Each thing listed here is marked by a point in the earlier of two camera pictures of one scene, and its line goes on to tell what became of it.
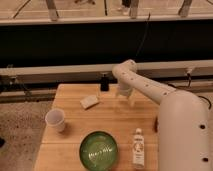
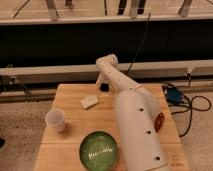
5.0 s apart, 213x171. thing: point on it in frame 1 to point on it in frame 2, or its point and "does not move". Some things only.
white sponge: (90, 101) does not move
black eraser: (104, 83) does not move
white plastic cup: (55, 119) does not move
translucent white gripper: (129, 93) to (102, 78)
